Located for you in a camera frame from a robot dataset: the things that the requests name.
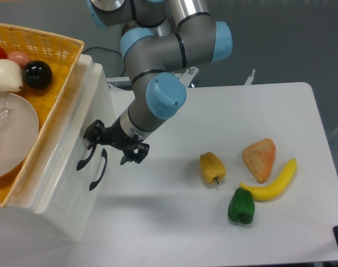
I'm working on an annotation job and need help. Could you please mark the black cable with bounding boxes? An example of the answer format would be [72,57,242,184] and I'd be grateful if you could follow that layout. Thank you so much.
[81,46,127,78]

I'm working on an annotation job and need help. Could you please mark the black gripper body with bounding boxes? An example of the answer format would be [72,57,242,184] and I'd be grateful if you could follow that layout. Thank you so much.
[100,117,146,153]

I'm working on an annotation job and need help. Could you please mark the yellow toy bell pepper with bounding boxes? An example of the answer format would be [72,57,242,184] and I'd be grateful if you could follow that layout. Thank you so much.
[199,152,226,185]

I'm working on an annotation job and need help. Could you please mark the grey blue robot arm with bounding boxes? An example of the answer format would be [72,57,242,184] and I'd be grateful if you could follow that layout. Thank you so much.
[84,1,233,163]

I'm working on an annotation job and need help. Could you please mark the black toy ball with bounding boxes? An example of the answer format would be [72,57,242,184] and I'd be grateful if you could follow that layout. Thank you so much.
[22,60,53,90]

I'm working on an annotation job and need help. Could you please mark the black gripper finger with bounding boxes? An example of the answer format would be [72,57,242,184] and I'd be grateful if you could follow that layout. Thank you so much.
[83,120,105,150]
[120,143,150,165]

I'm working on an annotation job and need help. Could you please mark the yellow toy banana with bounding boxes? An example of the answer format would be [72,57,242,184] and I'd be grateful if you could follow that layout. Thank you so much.
[239,158,297,202]

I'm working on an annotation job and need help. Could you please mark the white drawer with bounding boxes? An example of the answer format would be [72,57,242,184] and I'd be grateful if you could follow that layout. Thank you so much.
[34,109,115,242]
[35,63,114,218]

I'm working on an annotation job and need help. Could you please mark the pink toy fruit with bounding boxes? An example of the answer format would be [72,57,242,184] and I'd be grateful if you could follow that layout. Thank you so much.
[7,51,31,68]

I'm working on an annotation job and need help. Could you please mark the yellow woven basket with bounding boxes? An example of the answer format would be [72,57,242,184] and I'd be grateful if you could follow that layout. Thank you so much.
[0,23,85,207]

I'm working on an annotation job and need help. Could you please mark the white drawer cabinet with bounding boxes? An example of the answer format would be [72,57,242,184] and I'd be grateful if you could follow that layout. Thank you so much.
[0,55,112,236]

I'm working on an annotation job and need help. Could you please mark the orange toy fruit slice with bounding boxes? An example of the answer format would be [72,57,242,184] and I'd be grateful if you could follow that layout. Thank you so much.
[242,138,276,184]

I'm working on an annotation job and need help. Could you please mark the green toy bell pepper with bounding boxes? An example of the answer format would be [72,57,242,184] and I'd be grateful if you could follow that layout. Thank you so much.
[228,188,255,225]

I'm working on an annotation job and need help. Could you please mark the white toy onion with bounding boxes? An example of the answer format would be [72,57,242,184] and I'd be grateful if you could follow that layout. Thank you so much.
[0,59,23,92]

